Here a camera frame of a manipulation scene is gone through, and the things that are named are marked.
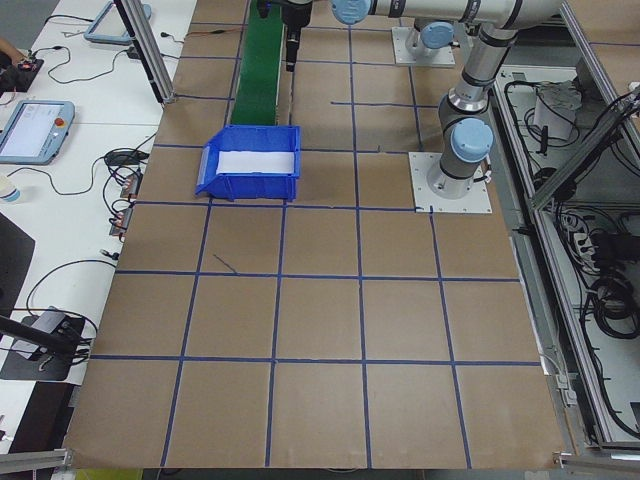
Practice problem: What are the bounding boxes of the black flat panel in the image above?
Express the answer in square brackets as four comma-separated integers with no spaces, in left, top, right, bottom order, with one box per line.
[0,212,37,324]

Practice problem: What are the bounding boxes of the white power strip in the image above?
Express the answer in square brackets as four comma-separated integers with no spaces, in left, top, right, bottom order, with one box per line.
[569,227,594,256]

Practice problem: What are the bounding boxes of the black box with red part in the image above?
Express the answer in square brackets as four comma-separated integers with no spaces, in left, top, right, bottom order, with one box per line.
[0,55,45,94]

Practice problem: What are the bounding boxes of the blue-grey teach pendant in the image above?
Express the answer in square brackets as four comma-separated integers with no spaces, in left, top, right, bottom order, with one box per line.
[83,0,153,44]
[0,99,77,166]

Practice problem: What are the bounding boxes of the black cable coil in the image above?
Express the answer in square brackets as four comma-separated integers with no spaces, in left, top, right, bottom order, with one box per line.
[529,167,581,199]
[587,272,636,341]

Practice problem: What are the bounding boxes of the V-shaped metal bar frame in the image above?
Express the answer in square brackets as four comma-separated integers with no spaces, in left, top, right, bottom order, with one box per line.
[489,0,640,459]

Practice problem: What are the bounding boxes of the aluminium profile post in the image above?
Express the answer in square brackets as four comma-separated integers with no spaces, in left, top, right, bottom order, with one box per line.
[113,0,177,105]

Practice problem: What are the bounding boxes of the white paper cup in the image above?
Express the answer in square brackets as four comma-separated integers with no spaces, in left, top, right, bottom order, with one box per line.
[0,174,24,205]

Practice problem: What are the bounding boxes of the grey box device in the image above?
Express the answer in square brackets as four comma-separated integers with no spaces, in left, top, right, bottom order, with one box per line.
[29,307,76,334]

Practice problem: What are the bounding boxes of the white side desk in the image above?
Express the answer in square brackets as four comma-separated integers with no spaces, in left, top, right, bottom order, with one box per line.
[0,122,161,454]
[27,0,199,129]

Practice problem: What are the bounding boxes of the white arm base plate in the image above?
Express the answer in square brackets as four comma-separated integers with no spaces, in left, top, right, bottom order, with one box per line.
[408,151,494,215]
[392,25,457,68]

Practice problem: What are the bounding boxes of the blue plastic storage bin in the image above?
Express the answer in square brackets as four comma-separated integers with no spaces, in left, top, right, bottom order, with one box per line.
[193,124,303,202]

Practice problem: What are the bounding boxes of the black desk cable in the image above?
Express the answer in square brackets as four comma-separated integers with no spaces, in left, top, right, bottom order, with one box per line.
[29,45,132,86]

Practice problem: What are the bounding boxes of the grey white bag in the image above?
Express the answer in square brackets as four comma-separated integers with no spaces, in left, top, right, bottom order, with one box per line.
[532,79,584,141]

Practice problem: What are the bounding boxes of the white sheet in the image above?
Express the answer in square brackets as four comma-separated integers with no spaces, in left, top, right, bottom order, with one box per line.
[216,149,296,176]

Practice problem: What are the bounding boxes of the small electronics board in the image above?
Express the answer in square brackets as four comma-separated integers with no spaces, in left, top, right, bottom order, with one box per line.
[119,172,144,201]
[108,207,135,240]

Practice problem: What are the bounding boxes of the red conveyor wires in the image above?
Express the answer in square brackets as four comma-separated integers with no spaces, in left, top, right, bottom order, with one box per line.
[184,28,246,40]

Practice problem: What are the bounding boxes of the green conveyor belt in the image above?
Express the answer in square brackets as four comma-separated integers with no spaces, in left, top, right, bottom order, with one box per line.
[228,0,287,127]

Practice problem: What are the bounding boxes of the small black box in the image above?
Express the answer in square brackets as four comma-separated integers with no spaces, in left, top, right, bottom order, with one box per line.
[592,232,629,261]

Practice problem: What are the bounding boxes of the aluminium profile bar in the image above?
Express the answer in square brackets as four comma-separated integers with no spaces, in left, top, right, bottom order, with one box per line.
[551,451,640,471]
[0,448,74,471]

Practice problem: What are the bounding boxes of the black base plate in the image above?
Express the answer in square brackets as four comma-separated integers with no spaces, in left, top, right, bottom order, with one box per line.
[0,314,86,384]

